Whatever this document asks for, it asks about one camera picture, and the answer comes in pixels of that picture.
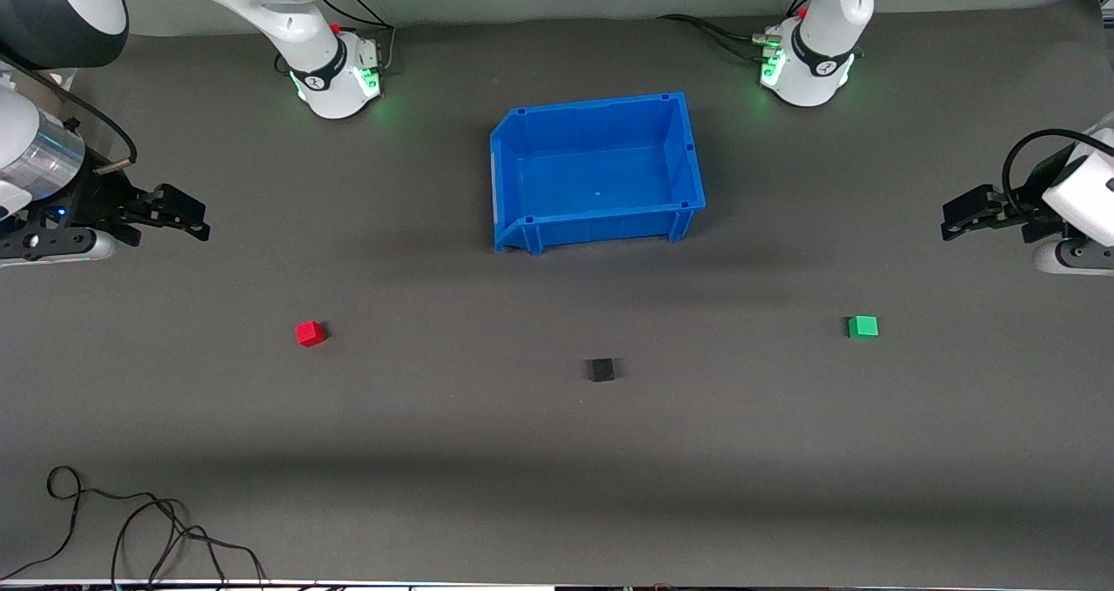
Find thin black loose cable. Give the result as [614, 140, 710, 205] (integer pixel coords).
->
[0, 466, 271, 591]

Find black arm base cables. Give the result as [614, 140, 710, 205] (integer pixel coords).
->
[274, 0, 399, 77]
[657, 0, 815, 63]

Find black left arm base cables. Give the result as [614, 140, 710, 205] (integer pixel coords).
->
[657, 0, 815, 63]

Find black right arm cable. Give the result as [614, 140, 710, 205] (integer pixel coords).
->
[0, 47, 140, 177]

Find black right arm base cables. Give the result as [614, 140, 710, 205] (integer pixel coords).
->
[274, 0, 399, 77]

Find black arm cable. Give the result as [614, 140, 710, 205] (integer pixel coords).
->
[1001, 128, 1114, 218]
[0, 47, 140, 177]

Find blue plastic storage bin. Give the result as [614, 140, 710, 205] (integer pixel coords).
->
[489, 92, 708, 256]

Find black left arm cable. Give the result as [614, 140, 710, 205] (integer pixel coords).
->
[1001, 128, 1114, 218]

